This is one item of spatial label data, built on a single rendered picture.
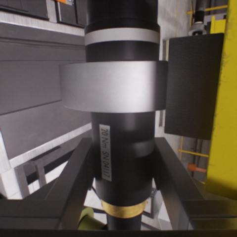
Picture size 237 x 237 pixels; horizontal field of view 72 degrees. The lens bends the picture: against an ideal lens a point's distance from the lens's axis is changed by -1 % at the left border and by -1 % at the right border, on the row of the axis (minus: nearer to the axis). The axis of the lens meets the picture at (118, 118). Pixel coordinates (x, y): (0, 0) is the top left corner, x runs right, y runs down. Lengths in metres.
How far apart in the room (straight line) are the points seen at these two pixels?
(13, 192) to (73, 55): 0.57
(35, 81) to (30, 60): 0.05
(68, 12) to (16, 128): 0.42
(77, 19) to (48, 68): 0.30
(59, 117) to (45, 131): 0.07
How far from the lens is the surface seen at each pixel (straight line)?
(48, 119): 0.60
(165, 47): 4.99
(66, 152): 1.00
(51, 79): 0.46
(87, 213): 0.23
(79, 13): 0.71
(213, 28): 0.95
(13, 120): 0.54
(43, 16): 0.62
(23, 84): 0.42
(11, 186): 0.79
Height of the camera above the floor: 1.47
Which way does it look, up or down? 30 degrees down
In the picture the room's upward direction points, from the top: 98 degrees clockwise
